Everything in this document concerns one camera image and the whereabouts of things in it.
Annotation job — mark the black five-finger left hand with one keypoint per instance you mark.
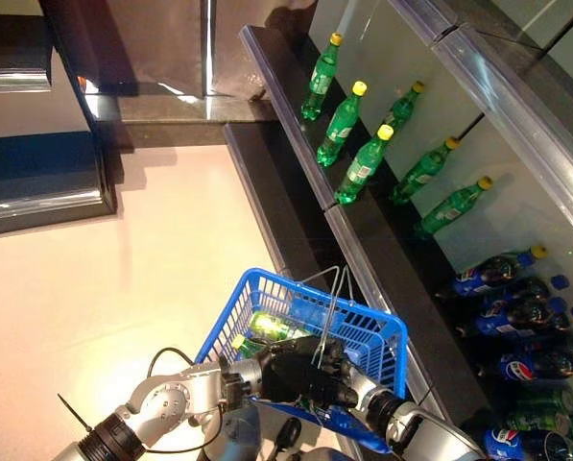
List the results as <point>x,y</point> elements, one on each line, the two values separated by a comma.
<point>291,370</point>

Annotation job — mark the black five-finger right hand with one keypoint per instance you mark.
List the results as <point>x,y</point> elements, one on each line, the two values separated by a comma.
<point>339,391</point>

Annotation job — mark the blue plastic shopping basket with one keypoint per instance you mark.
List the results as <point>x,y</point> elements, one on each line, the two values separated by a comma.
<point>377,336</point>

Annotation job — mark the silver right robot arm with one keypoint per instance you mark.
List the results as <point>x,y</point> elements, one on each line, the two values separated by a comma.
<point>430,442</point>

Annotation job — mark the green bottle in basket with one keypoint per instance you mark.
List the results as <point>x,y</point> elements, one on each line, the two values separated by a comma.
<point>279,326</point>

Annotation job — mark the silver right robot leg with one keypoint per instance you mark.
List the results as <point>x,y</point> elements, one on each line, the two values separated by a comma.
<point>286,432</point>

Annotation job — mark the silver robot leg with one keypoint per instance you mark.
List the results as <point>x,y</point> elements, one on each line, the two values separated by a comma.
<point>233,437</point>
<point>286,432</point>

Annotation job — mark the silver left robot leg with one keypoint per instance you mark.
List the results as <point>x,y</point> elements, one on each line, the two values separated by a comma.
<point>233,437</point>

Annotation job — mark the dark glossy floor ledge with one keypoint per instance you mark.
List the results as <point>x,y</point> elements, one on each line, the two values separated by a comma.
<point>171,120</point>

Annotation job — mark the dark glossy cabinet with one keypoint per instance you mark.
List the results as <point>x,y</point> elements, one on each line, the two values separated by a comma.
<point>36,182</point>

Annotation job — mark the chrome vertical pole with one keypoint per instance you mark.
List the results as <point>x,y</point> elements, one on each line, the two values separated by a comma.
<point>209,48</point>

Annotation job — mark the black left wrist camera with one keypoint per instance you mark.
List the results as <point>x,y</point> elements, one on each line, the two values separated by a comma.
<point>231,384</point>

